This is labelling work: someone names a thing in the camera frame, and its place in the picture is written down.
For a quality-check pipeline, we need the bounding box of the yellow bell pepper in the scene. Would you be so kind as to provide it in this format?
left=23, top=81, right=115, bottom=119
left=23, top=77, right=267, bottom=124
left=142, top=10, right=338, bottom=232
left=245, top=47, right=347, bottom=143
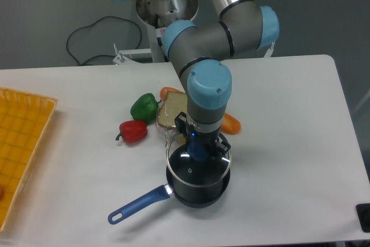
left=179, top=134, right=186, bottom=141

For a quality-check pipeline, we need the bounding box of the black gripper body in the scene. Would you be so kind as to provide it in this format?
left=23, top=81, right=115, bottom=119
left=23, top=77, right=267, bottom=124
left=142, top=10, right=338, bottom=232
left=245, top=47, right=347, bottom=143
left=186, top=124, right=220, bottom=154

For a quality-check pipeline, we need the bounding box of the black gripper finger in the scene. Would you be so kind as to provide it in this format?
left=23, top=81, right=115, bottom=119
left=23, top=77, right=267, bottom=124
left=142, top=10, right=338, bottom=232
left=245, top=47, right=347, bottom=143
left=213, top=134, right=231, bottom=157
left=175, top=112, right=187, bottom=136

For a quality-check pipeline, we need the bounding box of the wrapped bread slice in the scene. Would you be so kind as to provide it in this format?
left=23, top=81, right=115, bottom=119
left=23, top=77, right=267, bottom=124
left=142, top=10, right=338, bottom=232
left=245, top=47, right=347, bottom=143
left=156, top=91, right=187, bottom=144

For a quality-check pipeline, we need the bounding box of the glass lid blue knob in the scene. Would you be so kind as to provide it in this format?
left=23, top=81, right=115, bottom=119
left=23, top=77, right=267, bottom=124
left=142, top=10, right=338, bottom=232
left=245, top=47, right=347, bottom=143
left=166, top=133, right=231, bottom=187

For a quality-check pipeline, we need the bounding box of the green bell pepper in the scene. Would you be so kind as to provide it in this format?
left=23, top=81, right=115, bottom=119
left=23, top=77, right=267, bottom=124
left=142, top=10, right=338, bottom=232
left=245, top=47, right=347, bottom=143
left=130, top=93, right=159, bottom=124

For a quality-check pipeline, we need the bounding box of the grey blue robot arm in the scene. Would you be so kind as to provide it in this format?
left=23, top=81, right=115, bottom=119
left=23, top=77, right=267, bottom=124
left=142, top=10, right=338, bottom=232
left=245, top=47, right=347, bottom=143
left=147, top=0, right=280, bottom=161

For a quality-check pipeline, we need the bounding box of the orange baguette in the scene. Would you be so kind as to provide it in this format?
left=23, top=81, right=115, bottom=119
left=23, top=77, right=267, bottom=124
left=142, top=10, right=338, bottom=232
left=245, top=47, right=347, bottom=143
left=160, top=87, right=241, bottom=135

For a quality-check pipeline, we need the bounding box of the black saucepan blue handle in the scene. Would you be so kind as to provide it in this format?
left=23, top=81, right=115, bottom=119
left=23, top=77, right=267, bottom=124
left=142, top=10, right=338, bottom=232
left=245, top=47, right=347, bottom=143
left=108, top=167, right=231, bottom=224

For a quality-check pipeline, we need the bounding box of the black floor cable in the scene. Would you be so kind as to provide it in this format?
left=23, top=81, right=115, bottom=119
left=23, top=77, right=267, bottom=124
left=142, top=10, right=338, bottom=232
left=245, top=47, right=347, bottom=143
left=66, top=16, right=143, bottom=66

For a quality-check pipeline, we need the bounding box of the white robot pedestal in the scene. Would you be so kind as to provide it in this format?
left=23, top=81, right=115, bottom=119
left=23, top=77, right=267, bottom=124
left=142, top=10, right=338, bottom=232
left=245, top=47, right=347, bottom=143
left=135, top=0, right=198, bottom=62

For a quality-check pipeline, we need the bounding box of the yellow plastic basket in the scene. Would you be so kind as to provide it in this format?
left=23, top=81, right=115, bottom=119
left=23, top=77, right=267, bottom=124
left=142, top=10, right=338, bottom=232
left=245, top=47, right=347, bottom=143
left=1, top=87, right=58, bottom=231

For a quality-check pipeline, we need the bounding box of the red bell pepper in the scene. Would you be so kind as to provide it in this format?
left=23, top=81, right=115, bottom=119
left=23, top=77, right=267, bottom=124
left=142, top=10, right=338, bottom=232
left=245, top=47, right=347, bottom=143
left=116, top=120, right=147, bottom=143

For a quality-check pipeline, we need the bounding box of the black corner device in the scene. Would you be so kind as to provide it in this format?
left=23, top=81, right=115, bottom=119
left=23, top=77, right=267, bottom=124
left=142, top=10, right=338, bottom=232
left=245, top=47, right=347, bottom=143
left=356, top=203, right=370, bottom=233

